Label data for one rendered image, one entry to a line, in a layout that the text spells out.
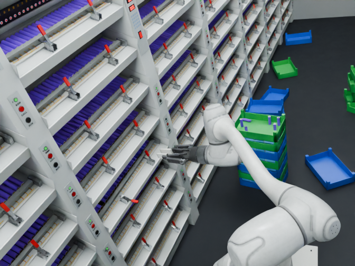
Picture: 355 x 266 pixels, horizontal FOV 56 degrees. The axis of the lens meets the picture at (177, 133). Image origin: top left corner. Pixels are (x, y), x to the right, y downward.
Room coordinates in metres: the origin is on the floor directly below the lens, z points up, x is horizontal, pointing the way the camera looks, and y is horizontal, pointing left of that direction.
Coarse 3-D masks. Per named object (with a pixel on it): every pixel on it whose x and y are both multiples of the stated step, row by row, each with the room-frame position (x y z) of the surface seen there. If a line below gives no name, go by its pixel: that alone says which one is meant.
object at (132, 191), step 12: (156, 144) 1.51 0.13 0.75; (168, 144) 1.49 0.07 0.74; (156, 156) 1.42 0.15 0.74; (144, 168) 1.34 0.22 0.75; (144, 180) 1.27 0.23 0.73; (120, 192) 1.21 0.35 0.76; (132, 192) 1.20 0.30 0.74; (120, 204) 1.14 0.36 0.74; (108, 216) 1.08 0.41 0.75; (120, 216) 1.08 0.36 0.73; (108, 228) 0.99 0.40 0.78
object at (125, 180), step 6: (150, 144) 1.48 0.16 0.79; (144, 150) 1.44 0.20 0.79; (144, 156) 1.42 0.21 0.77; (138, 162) 1.36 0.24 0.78; (132, 168) 1.32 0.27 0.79; (132, 174) 1.31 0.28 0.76; (126, 180) 1.25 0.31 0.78; (120, 186) 1.22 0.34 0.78; (114, 192) 1.19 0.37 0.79; (114, 198) 1.16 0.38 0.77; (108, 204) 1.13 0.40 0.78; (102, 210) 1.10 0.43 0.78; (102, 216) 1.08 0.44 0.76
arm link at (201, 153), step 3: (198, 147) 1.20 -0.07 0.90; (201, 147) 1.19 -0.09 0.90; (204, 147) 1.18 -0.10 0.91; (207, 147) 1.17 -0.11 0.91; (198, 150) 1.18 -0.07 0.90; (201, 150) 1.17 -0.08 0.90; (204, 150) 1.16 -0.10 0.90; (198, 153) 1.17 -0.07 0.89; (201, 153) 1.16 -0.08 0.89; (204, 153) 1.15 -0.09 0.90; (198, 156) 1.16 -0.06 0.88; (201, 156) 1.15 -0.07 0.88; (204, 156) 1.14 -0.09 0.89; (198, 159) 1.16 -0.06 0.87; (201, 159) 1.15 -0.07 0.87; (204, 159) 1.14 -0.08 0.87; (201, 162) 1.15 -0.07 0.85; (204, 162) 1.14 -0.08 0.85; (207, 162) 1.13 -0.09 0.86
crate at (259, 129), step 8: (248, 112) 1.85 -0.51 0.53; (256, 120) 1.81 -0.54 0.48; (264, 120) 1.78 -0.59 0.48; (272, 120) 1.75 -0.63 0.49; (280, 120) 1.71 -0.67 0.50; (240, 128) 1.77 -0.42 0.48; (248, 128) 1.75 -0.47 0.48; (256, 128) 1.73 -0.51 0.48; (264, 128) 1.70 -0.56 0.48; (272, 128) 1.68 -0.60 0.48; (280, 128) 1.60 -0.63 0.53; (248, 136) 1.66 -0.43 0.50; (256, 136) 1.62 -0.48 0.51; (264, 136) 1.59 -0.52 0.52; (272, 136) 1.56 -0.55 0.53
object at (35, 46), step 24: (24, 0) 1.30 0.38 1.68; (48, 0) 1.41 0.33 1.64; (72, 0) 1.48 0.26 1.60; (96, 0) 1.48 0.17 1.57; (120, 0) 1.49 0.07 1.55; (0, 24) 1.21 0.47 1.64; (24, 24) 1.27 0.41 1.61; (48, 24) 1.29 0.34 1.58; (72, 24) 1.33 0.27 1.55; (96, 24) 1.33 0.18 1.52; (24, 48) 1.13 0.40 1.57; (48, 48) 1.15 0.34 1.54; (72, 48) 1.21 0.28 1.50; (24, 72) 1.03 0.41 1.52
